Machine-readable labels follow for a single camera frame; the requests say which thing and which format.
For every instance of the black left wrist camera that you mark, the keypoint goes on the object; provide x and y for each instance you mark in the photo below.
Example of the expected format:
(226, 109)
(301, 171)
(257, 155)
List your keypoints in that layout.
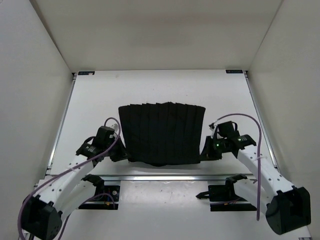
(104, 138)

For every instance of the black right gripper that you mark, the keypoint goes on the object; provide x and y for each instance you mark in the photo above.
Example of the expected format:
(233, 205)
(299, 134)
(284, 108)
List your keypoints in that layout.
(207, 154)

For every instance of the blue label sticker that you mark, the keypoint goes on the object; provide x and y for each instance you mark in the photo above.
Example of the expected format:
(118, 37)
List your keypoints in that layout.
(86, 73)
(234, 71)

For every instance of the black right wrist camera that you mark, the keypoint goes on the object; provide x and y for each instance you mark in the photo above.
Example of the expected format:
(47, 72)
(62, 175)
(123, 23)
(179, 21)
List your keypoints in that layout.
(224, 130)

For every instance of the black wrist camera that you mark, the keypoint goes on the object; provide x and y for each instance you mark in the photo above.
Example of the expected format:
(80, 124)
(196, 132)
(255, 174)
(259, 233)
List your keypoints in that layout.
(224, 130)
(104, 138)

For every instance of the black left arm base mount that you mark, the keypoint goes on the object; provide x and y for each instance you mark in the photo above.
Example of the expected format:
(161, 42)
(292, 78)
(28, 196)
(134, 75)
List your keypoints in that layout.
(105, 197)

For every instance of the black pleated skirt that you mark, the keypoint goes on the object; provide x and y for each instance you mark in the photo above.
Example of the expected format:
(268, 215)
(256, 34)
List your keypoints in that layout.
(161, 134)

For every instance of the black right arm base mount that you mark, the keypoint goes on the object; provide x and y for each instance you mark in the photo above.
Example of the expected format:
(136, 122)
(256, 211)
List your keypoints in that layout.
(222, 199)

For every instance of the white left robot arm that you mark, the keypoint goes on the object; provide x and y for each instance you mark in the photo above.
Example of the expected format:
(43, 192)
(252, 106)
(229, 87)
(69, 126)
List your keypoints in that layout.
(45, 211)

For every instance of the blue label sticker right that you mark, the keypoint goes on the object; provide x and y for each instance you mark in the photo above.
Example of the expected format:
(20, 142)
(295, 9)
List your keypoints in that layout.
(234, 71)

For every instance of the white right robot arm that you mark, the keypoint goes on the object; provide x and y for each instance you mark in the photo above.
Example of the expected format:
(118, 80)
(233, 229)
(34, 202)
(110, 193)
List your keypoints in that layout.
(285, 206)

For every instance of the blue label sticker left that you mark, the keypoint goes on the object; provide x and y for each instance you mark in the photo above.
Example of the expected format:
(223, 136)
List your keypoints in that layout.
(86, 73)

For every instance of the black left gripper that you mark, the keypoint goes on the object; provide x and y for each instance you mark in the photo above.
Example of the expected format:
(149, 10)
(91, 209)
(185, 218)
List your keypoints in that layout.
(122, 153)

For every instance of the aluminium table rail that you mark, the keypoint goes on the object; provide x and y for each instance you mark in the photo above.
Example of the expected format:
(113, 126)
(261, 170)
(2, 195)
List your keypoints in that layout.
(166, 178)

